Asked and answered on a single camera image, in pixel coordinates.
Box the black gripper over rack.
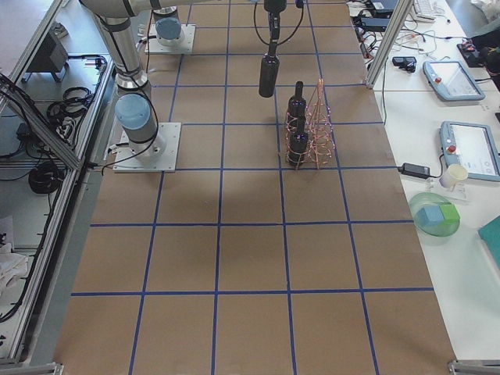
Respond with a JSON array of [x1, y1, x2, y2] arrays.
[[263, 0, 287, 43]]

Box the dark wine bottle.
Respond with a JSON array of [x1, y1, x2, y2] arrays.
[[259, 41, 280, 98]]

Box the robot arm over wine rack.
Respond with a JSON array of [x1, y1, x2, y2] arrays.
[[81, 1, 287, 98]]

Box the robot arm carrying bottle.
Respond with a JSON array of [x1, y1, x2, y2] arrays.
[[152, 6, 182, 45]]

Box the dark bottle in rack inner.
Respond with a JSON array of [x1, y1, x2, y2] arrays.
[[287, 81, 306, 122]]

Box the dark bottle in rack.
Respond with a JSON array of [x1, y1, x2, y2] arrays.
[[287, 116, 309, 167], [287, 81, 306, 122]]

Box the dark bottle in rack outer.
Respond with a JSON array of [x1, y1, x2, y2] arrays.
[[287, 116, 309, 167]]

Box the teach pendant far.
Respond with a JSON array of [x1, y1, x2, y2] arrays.
[[423, 60, 485, 102]]

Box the teach pendant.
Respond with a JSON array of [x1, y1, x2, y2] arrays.
[[423, 60, 485, 102], [439, 121, 499, 182]]

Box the black power adapter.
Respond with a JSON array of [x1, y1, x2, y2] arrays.
[[398, 162, 430, 180]]

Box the teach pendant near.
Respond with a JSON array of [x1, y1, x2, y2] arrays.
[[439, 121, 499, 182]]

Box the paper cup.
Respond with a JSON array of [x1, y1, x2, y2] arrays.
[[438, 164, 469, 191]]

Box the green bowl with blocks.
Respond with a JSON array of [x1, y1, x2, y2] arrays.
[[409, 192, 460, 237]]

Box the white cloth bundle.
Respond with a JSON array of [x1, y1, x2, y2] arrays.
[[1, 242, 29, 292]]

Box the white base plate bottle side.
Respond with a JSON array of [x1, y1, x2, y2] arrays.
[[145, 24, 196, 55]]

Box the aluminium frame post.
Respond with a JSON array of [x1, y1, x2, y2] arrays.
[[365, 0, 413, 89]]

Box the copper wire wine rack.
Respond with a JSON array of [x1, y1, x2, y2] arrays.
[[285, 79, 335, 170]]

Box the white base plate rack side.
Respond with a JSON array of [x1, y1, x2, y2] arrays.
[[112, 123, 181, 173]]

